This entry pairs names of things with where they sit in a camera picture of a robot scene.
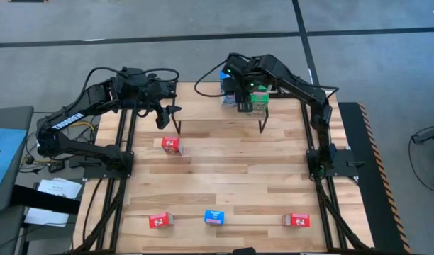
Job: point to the red Froot Loops cereal box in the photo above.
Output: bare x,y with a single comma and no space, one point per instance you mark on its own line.
296,220
160,221
171,144

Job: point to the round black object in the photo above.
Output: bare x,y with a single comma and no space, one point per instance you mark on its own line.
29,159

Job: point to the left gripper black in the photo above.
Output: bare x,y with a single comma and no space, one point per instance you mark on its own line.
162,99

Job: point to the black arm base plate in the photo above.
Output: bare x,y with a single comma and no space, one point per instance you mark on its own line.
344,168
103,173

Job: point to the dark grey floor device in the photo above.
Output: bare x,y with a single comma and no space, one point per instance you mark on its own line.
429,135

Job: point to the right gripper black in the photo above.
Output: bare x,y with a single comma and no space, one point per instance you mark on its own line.
244,101

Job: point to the white paper sheet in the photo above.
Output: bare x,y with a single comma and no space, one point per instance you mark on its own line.
47,216

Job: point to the blue Rice Krispies cereal box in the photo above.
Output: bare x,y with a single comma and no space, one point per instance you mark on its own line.
222,75
228,101
214,216

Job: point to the grey side table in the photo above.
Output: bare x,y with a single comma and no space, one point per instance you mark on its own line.
11,117

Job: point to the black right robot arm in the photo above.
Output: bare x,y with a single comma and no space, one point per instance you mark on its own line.
302,86

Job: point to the wooden shelf black metal frame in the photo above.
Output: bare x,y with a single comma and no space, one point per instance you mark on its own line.
206,106

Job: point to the blue mat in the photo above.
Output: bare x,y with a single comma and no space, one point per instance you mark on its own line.
6,166

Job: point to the small black controller box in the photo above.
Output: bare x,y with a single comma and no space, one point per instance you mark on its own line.
56,167

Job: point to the white paper booklet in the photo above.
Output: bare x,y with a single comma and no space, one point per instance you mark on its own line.
59,189

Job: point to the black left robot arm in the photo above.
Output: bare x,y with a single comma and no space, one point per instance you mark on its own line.
68,118

